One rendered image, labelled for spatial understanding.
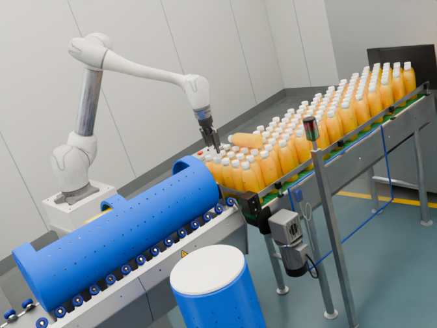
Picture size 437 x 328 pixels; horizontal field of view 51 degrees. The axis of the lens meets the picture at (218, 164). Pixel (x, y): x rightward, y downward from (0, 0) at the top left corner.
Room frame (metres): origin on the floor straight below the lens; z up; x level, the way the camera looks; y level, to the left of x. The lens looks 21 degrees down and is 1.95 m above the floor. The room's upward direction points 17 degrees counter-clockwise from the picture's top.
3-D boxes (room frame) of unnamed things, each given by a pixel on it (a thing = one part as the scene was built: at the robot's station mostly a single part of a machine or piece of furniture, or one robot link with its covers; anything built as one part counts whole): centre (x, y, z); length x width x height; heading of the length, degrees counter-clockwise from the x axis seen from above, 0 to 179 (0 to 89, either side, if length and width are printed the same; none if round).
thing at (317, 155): (1.99, -0.46, 0.55); 0.04 x 0.04 x 1.10; 32
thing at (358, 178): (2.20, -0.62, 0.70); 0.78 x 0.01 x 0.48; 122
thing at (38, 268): (1.82, 0.48, 1.09); 0.88 x 0.28 x 0.28; 122
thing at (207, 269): (1.40, 0.15, 1.03); 0.28 x 0.28 x 0.01
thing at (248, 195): (1.94, -0.09, 0.95); 0.10 x 0.07 x 0.10; 32
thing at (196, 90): (2.24, 0.00, 1.48); 0.13 x 0.11 x 0.16; 173
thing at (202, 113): (2.22, 0.00, 1.38); 0.09 x 0.09 x 0.06
